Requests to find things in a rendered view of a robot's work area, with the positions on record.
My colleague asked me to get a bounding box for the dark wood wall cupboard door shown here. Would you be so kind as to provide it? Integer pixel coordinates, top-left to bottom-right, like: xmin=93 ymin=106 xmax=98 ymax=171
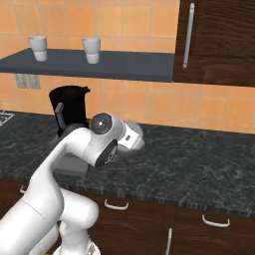
xmin=172 ymin=0 xmax=255 ymax=88

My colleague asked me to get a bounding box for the grey wall socket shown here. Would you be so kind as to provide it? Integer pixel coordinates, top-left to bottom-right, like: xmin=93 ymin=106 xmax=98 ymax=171
xmin=14 ymin=73 xmax=30 ymax=90
xmin=27 ymin=74 xmax=42 ymax=91

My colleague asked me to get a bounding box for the long silver cupboard handle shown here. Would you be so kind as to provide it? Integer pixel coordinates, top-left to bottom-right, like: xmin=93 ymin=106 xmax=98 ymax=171
xmin=182 ymin=2 xmax=196 ymax=70

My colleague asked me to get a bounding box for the dark wood base cupboard door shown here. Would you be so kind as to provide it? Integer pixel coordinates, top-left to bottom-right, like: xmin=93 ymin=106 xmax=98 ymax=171
xmin=87 ymin=225 xmax=174 ymax=255

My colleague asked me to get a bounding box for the dark wood drawer front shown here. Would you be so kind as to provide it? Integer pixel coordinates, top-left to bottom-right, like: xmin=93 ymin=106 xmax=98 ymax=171
xmin=68 ymin=189 xmax=177 ymax=233
xmin=173 ymin=206 xmax=255 ymax=255
xmin=0 ymin=178 xmax=32 ymax=220

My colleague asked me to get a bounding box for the dark grey wall shelf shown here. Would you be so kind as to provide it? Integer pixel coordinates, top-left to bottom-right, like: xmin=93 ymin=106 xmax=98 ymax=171
xmin=0 ymin=48 xmax=175 ymax=84

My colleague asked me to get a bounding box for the white upright cupboard handle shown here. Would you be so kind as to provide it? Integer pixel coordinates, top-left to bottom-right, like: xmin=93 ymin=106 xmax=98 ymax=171
xmin=164 ymin=227 xmax=173 ymax=255

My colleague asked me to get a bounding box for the white cup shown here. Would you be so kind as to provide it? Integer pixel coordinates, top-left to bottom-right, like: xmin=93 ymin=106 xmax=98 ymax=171
xmin=81 ymin=36 xmax=102 ymax=65
xmin=27 ymin=35 xmax=49 ymax=63

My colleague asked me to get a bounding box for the black blender with grey base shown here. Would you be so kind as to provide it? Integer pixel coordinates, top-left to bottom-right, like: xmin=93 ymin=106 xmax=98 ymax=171
xmin=48 ymin=85 xmax=93 ymax=178

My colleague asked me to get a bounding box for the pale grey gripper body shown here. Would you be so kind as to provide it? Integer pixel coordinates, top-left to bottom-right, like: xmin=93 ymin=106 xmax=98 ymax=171
xmin=117 ymin=120 xmax=146 ymax=155

